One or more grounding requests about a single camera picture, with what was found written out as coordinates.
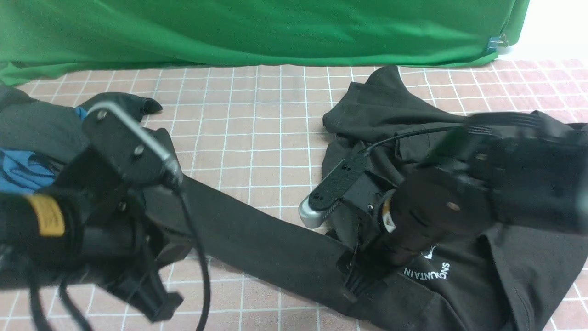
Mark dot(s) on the dark gray long-sleeved shirt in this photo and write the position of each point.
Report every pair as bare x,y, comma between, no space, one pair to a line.
303,260

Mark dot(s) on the blue binder clip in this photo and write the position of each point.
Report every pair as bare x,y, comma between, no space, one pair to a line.
497,43

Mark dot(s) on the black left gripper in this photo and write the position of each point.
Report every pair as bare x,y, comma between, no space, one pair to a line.
121,235

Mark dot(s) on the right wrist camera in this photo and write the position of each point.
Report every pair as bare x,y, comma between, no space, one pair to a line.
335,188

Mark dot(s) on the blue shirt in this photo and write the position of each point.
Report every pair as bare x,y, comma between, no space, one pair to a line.
26,172

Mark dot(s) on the green backdrop cloth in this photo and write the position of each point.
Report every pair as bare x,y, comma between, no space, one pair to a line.
49,38

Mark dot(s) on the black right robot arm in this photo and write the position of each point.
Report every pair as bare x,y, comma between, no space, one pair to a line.
539,184

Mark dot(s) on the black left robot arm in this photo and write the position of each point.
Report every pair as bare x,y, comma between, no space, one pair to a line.
32,227

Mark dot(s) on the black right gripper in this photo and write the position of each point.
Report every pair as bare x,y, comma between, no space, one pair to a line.
395,224

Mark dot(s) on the pink checkered tablecloth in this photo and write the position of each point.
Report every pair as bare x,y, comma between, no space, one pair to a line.
256,133

